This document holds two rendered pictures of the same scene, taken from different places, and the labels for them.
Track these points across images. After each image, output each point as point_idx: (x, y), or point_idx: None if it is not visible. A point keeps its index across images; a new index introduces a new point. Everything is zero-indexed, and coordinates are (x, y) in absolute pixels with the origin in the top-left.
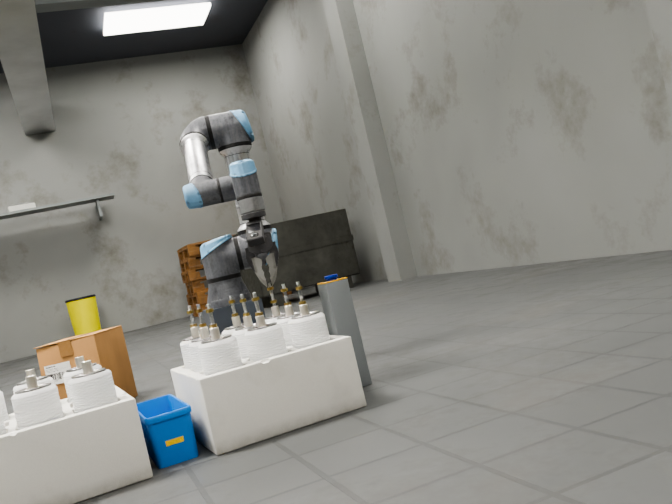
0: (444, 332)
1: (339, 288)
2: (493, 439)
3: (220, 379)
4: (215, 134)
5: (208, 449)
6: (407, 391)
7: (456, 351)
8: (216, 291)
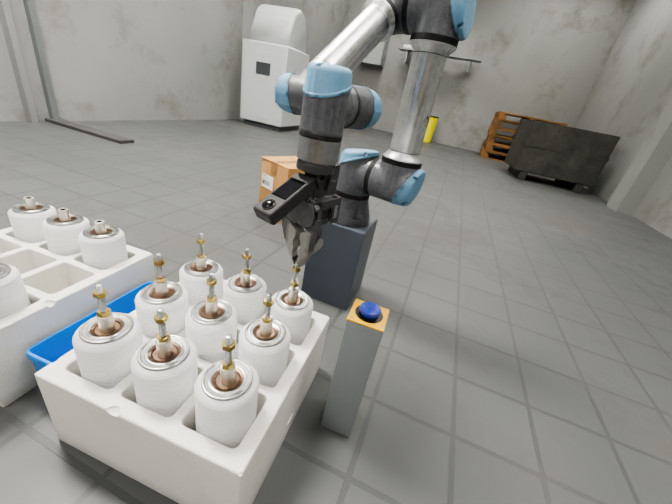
0: (549, 369)
1: (363, 336)
2: None
3: (56, 390)
4: (410, 9)
5: None
6: None
7: (502, 468)
8: None
